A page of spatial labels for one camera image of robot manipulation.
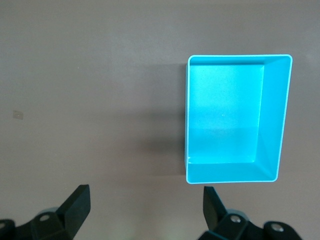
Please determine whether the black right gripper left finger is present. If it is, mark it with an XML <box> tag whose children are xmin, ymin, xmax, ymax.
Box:
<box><xmin>0</xmin><ymin>184</ymin><xmax>91</xmax><ymax>240</ymax></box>

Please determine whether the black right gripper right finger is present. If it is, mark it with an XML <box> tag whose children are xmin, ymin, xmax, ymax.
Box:
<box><xmin>197</xmin><ymin>185</ymin><xmax>305</xmax><ymax>240</ymax></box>

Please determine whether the blue plastic box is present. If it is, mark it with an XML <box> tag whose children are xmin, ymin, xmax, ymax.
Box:
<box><xmin>185</xmin><ymin>53</ymin><xmax>294</xmax><ymax>185</ymax></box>

